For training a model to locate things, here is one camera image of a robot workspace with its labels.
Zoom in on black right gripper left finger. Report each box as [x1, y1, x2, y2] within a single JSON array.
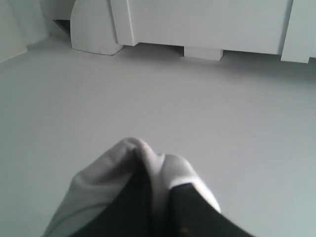
[[78, 148, 158, 237]]

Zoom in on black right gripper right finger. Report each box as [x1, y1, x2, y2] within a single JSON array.
[[169, 184, 251, 237]]

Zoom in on white t-shirt red patch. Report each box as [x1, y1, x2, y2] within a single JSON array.
[[43, 138, 221, 237]]

